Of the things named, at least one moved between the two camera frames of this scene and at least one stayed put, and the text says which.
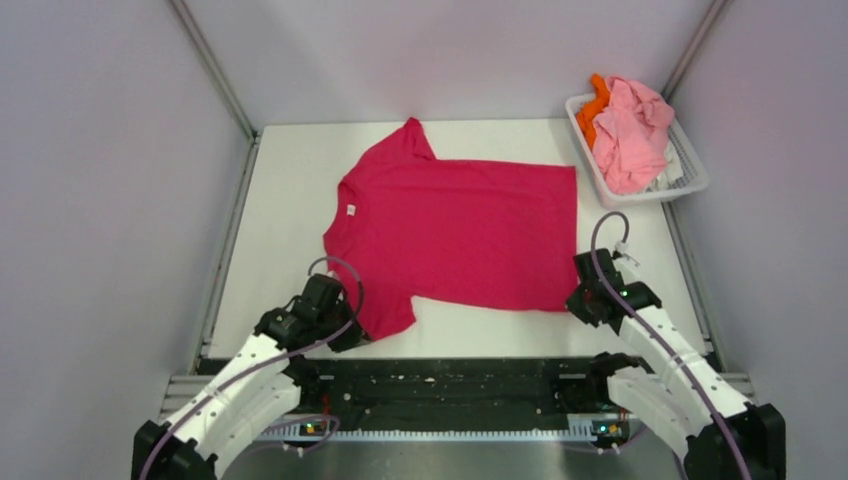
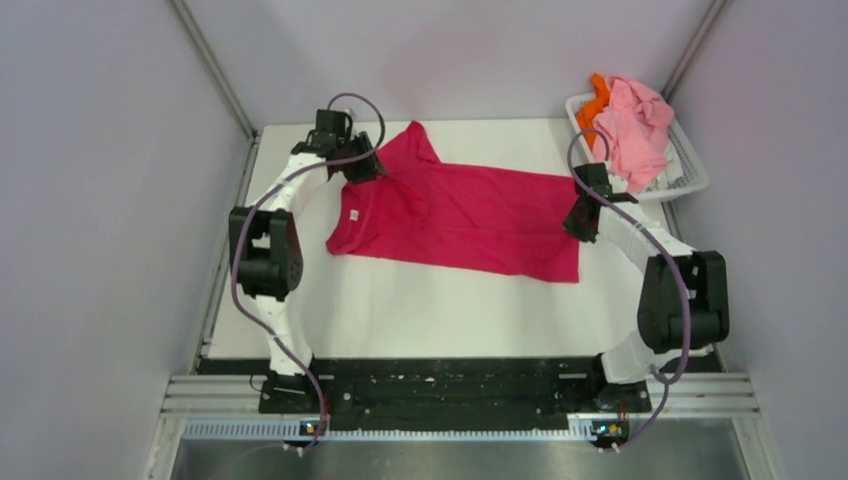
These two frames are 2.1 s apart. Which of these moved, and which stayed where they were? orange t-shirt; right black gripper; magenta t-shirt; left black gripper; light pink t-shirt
Moved: left black gripper; magenta t-shirt; right black gripper
Stayed: light pink t-shirt; orange t-shirt
